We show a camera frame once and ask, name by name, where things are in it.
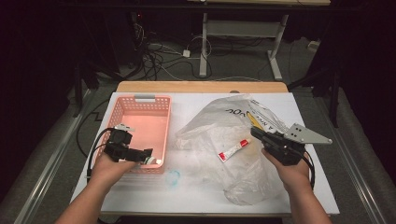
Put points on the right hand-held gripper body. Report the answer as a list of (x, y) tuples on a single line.
[(286, 146)]

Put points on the person's left hand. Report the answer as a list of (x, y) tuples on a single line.
[(109, 169)]

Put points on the black metal stand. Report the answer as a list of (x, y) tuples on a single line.
[(333, 93), (81, 84)]

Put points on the aluminium floor rail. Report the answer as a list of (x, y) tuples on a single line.
[(46, 177), (358, 174)]

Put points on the pink perforated plastic basket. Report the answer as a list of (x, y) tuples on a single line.
[(146, 124)]

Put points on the white power adapter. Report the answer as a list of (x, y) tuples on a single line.
[(186, 53)]

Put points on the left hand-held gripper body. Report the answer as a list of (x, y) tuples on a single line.
[(120, 146)]

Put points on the white metal desk frame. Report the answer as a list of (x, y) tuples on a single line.
[(239, 28)]

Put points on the red and white toothpaste tube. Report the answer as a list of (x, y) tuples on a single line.
[(233, 151)]

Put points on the person's right hand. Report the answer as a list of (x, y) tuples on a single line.
[(292, 174)]

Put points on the white and green small bottle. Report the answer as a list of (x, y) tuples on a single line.
[(152, 160)]

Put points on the clear plastic smiley bag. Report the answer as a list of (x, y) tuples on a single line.
[(218, 130)]

